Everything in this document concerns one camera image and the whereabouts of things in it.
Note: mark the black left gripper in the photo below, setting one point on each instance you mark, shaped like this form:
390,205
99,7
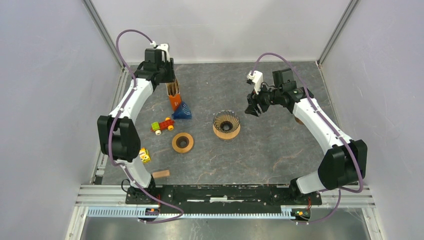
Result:
171,76

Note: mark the glass dripper with wooden collar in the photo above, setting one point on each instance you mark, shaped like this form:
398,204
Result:
226,125

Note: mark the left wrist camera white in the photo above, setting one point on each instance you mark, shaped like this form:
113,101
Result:
164,48

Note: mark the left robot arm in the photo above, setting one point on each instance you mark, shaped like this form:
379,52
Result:
118,136

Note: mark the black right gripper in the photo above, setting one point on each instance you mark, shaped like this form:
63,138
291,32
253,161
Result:
253,100

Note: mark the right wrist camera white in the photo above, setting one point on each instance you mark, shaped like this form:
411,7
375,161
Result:
255,78

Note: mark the orange coffee filter box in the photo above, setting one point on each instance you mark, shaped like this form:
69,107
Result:
174,96

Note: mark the wooden dripper ring holder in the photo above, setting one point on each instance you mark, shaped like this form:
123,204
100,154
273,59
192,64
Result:
182,142

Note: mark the red toy brick car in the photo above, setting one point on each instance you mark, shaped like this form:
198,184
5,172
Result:
159,127

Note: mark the yellow green toy block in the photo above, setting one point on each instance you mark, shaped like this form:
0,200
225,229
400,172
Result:
144,155

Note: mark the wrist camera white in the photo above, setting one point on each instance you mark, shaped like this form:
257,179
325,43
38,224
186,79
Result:
164,48
255,78

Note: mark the wooden rectangular block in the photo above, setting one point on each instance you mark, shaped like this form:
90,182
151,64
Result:
161,174

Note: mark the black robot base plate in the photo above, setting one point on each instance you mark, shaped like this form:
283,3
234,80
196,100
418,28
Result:
220,199

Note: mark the blue plastic dripper cone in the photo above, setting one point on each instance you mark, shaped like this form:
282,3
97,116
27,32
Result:
182,112

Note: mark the brown filters in box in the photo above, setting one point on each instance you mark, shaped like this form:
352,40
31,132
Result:
173,88

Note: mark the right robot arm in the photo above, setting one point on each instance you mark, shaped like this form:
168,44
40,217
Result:
344,160

